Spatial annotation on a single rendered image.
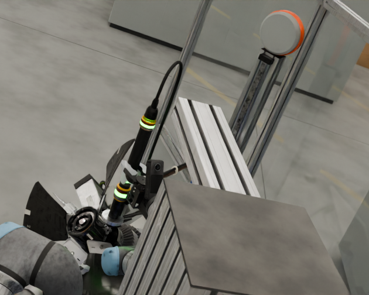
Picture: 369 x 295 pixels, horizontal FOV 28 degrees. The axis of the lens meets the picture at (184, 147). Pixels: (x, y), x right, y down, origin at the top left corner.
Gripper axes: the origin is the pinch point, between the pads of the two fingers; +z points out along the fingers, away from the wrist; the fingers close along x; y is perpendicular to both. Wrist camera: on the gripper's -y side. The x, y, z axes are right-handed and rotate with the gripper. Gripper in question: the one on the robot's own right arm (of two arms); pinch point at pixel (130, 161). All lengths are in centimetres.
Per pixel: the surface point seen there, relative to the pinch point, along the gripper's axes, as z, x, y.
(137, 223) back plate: 18, 27, 40
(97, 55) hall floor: 398, 220, 153
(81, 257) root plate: 3.5, -2.3, 40.4
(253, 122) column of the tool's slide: 25, 66, -1
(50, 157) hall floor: 226, 105, 152
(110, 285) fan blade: -17.8, -3.9, 33.2
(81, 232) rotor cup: 3.9, -5.5, 30.3
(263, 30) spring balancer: 32, 60, -35
